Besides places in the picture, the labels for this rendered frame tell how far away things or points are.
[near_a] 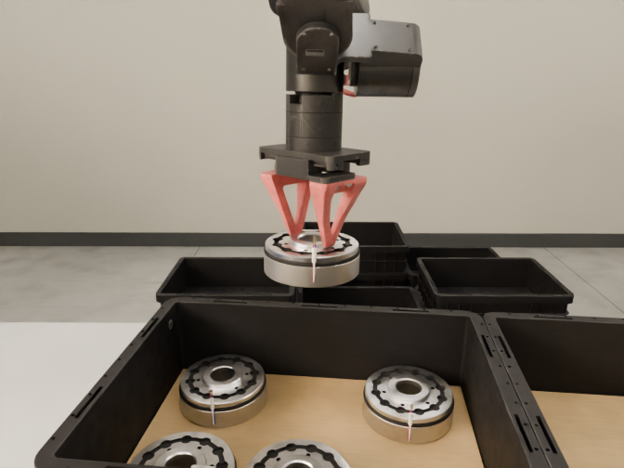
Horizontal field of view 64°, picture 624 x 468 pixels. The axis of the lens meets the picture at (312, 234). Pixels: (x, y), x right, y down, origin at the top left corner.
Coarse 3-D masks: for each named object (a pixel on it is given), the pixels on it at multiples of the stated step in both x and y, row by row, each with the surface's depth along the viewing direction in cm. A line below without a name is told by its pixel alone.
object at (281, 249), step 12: (276, 240) 56; (288, 240) 54; (336, 240) 55; (348, 240) 56; (276, 252) 51; (288, 252) 51; (300, 252) 51; (324, 252) 51; (336, 252) 51; (348, 252) 51
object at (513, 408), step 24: (168, 312) 62; (312, 312) 63; (336, 312) 63; (360, 312) 62; (384, 312) 62; (408, 312) 62; (432, 312) 62; (456, 312) 62; (144, 336) 56; (480, 336) 56; (120, 360) 52; (96, 384) 48; (504, 384) 48; (504, 408) 45; (72, 432) 42; (528, 432) 42; (48, 456) 39; (528, 456) 39
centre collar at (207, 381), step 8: (208, 368) 61; (216, 368) 62; (224, 368) 62; (232, 368) 61; (208, 376) 60; (240, 376) 60; (208, 384) 59; (216, 384) 58; (224, 384) 58; (232, 384) 59
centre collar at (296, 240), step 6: (294, 234) 55; (300, 234) 55; (306, 234) 55; (312, 234) 55; (318, 234) 55; (294, 240) 53; (300, 240) 53; (300, 246) 52; (306, 246) 52; (312, 246) 52; (318, 246) 52
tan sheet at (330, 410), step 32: (288, 384) 64; (320, 384) 64; (352, 384) 64; (160, 416) 59; (256, 416) 59; (288, 416) 59; (320, 416) 59; (352, 416) 59; (256, 448) 54; (352, 448) 54; (384, 448) 54; (416, 448) 54; (448, 448) 54
